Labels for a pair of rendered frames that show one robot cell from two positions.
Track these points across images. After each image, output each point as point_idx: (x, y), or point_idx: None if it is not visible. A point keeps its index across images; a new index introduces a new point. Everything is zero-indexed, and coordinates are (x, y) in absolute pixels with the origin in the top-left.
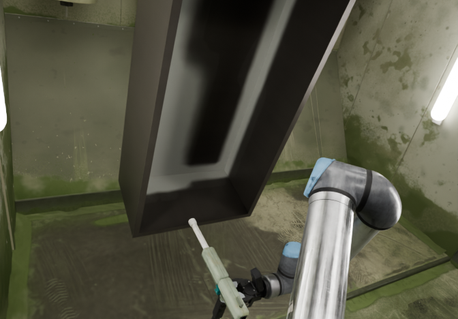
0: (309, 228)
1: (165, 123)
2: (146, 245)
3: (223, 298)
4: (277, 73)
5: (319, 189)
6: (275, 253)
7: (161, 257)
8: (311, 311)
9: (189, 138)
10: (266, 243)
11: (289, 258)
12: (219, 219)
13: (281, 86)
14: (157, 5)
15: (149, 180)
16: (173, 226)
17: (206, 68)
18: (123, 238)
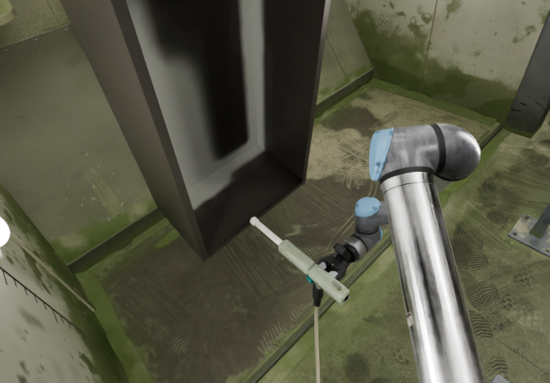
0: (397, 225)
1: (177, 133)
2: None
3: (318, 286)
4: (275, 23)
5: (389, 174)
6: (339, 196)
7: (235, 251)
8: (435, 321)
9: (208, 134)
10: (326, 191)
11: (365, 218)
12: (277, 200)
13: (286, 38)
14: (100, 27)
15: (189, 192)
16: (236, 230)
17: (192, 54)
18: (191, 249)
